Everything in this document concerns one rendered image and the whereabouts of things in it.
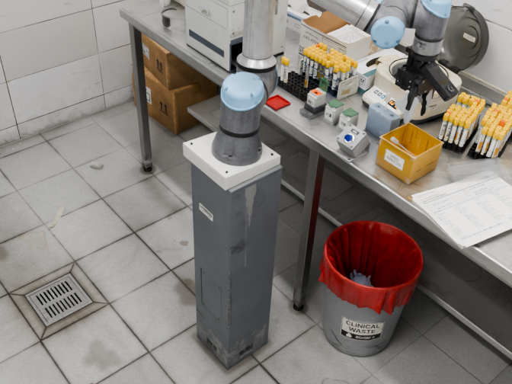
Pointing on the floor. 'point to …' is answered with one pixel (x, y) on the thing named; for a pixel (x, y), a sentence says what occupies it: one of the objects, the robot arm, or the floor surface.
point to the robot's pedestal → (235, 261)
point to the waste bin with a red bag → (406, 272)
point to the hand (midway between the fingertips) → (416, 117)
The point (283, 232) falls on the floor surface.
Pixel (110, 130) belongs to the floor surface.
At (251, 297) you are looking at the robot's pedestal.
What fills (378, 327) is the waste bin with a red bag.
